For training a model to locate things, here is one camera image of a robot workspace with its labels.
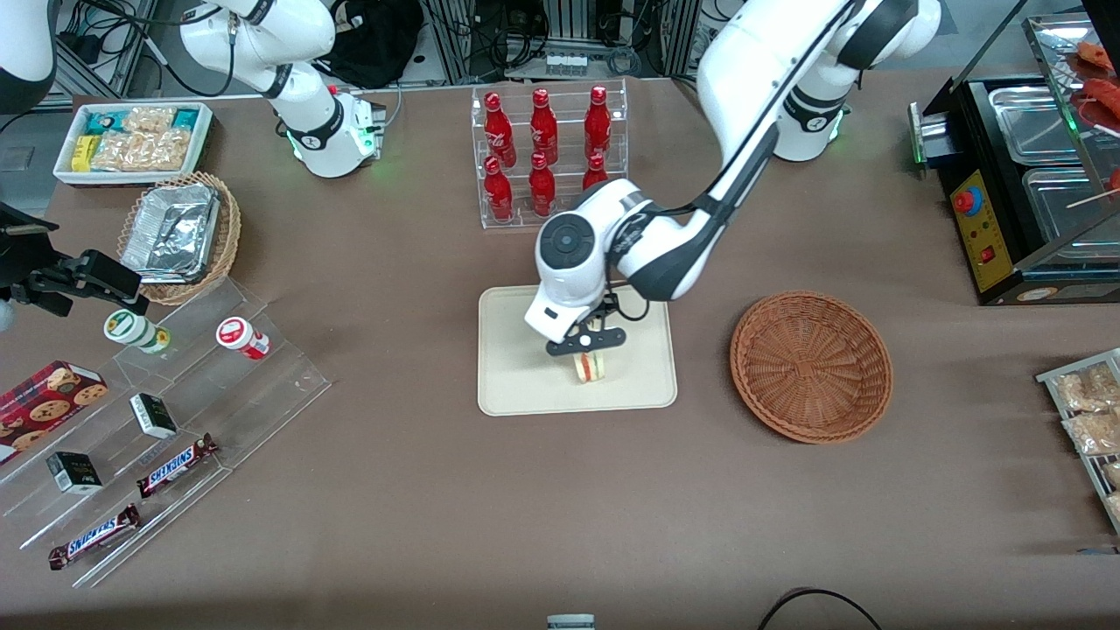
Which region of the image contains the aluminium foil tray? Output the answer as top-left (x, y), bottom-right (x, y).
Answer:
top-left (121, 182), bottom-right (221, 285)

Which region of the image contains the clear acrylic stepped shelf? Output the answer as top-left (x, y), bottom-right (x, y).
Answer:
top-left (0, 278), bottom-right (332, 589)

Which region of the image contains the Snickers chocolate bar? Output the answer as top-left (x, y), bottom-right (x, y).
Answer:
top-left (136, 433), bottom-right (220, 500)
top-left (48, 503), bottom-right (143, 571)

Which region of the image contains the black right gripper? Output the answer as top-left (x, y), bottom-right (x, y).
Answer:
top-left (0, 203), bottom-right (145, 318)

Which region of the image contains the steel food pan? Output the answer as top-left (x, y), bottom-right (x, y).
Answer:
top-left (989, 85), bottom-right (1086, 165)
top-left (1022, 166), bottom-right (1120, 263)

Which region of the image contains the aluminium frame post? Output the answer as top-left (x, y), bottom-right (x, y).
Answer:
top-left (427, 0), bottom-right (478, 86)
top-left (661, 0), bottom-right (701, 78)

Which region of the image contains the red cookie box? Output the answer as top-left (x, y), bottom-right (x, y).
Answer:
top-left (0, 360), bottom-right (109, 465)

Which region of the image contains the white rectangular snack bin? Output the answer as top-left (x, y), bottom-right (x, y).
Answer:
top-left (52, 102), bottom-right (214, 187)

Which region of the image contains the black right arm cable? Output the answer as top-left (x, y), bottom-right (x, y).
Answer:
top-left (144, 9), bottom-right (233, 97)

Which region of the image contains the brown round wicker basket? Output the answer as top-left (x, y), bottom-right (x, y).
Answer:
top-left (730, 290), bottom-right (894, 445)

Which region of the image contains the black food warmer cabinet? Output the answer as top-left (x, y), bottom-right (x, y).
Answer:
top-left (908, 0), bottom-right (1120, 307)

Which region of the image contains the grey snack tray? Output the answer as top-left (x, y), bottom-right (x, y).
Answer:
top-left (1037, 348), bottom-right (1120, 535)

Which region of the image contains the black cable loop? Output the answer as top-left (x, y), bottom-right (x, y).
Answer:
top-left (757, 588), bottom-right (885, 630)

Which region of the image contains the clear bag of biscuits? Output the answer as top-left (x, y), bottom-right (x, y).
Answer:
top-left (140, 129), bottom-right (192, 172)
top-left (121, 106), bottom-right (176, 134)
top-left (90, 131), bottom-right (145, 172)

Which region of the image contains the clear acrylic bottle rack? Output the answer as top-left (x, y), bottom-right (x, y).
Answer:
top-left (471, 79), bottom-right (629, 230)

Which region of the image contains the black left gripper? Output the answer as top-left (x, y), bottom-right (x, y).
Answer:
top-left (582, 294), bottom-right (633, 335)

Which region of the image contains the dark grey wrist camera bar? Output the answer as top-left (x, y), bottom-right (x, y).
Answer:
top-left (546, 329), bottom-right (627, 357)

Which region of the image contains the cream rectangular tray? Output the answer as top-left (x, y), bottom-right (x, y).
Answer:
top-left (477, 285), bottom-right (679, 417)

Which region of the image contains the light tan wicker basket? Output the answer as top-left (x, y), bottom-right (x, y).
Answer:
top-left (116, 171), bottom-right (242, 305)

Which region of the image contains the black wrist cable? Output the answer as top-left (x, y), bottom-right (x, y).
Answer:
top-left (604, 198), bottom-right (727, 322)

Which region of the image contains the green lid drink cup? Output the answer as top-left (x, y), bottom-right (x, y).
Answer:
top-left (103, 309), bottom-right (172, 355)

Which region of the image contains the small black carton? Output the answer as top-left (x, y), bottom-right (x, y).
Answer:
top-left (45, 451), bottom-right (103, 495)
top-left (129, 393), bottom-right (179, 440)

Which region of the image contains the red lid drink cup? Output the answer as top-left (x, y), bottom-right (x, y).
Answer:
top-left (216, 317), bottom-right (270, 361)

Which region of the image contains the black bag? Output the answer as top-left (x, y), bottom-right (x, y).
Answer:
top-left (317, 0), bottom-right (425, 90)

